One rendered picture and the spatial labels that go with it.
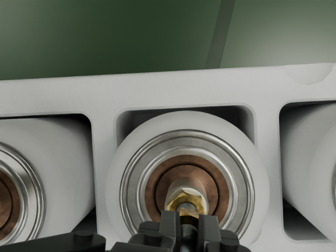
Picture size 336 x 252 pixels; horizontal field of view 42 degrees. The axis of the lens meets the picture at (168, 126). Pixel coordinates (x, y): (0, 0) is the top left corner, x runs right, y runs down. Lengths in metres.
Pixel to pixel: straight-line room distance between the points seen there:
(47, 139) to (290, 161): 0.16
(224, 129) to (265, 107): 0.08
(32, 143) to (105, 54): 0.26
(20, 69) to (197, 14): 0.21
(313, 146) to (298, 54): 0.25
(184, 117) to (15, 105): 0.14
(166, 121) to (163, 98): 0.07
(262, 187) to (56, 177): 0.12
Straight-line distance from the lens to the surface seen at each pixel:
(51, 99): 0.33
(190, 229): 0.17
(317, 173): 0.26
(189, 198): 0.21
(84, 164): 0.32
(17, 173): 0.26
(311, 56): 0.52
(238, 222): 0.25
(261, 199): 0.26
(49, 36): 0.53
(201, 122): 0.25
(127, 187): 0.25
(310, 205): 0.28
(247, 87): 0.32
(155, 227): 0.15
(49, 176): 0.26
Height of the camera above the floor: 0.50
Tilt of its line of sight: 87 degrees down
